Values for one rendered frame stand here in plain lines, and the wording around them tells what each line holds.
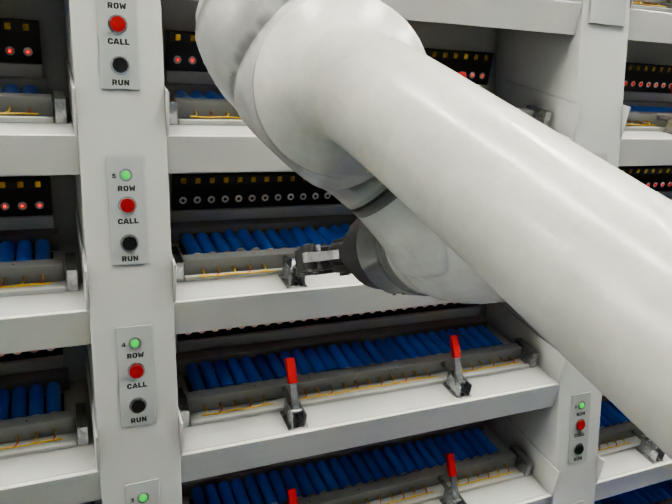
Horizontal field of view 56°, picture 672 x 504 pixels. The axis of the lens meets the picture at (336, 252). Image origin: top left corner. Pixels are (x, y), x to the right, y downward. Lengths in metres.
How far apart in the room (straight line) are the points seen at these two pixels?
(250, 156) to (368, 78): 0.53
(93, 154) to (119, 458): 0.36
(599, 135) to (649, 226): 0.89
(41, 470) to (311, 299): 0.38
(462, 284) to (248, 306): 0.43
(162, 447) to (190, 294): 0.19
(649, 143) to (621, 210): 0.96
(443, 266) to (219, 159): 0.42
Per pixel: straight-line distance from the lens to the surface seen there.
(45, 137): 0.76
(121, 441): 0.83
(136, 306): 0.78
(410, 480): 1.10
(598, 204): 0.20
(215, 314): 0.81
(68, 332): 0.79
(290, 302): 0.83
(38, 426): 0.89
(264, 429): 0.89
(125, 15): 0.77
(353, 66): 0.28
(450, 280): 0.43
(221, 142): 0.78
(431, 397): 0.99
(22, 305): 0.80
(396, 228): 0.42
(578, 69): 1.05
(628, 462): 1.33
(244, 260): 0.85
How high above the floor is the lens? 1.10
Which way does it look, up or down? 9 degrees down
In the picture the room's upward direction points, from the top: straight up
